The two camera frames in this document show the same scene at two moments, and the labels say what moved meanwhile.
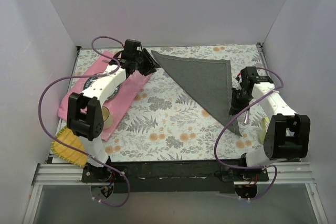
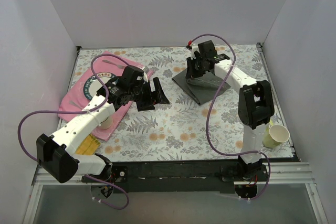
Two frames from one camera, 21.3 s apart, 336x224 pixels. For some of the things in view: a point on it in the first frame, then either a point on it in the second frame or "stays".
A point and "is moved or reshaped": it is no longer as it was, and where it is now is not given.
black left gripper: (146, 60) to (148, 96)
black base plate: (174, 177) stays
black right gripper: (235, 102) to (192, 71)
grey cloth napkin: (210, 80) is moved or reshaped
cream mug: (107, 119) stays
